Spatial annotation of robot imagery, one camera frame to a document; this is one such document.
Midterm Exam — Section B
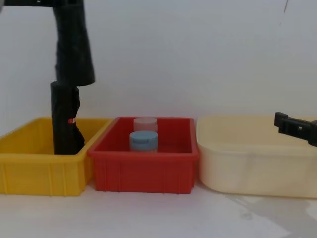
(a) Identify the clear bottle with pink cap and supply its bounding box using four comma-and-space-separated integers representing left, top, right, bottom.
133, 117, 158, 134

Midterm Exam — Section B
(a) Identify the yellow plastic bin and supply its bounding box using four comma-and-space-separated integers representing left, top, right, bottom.
0, 117, 114, 197

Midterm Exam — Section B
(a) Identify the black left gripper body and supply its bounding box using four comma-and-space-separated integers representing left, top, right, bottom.
53, 4, 96, 87

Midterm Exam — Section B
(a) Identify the clear bottle with blue cap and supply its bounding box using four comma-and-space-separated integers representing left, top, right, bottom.
129, 131, 159, 153

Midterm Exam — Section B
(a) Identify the cream plastic tub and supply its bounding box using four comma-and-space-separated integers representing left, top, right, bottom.
196, 114, 317, 198

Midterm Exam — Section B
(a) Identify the red plastic bin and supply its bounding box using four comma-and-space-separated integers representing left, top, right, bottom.
87, 116, 200, 194

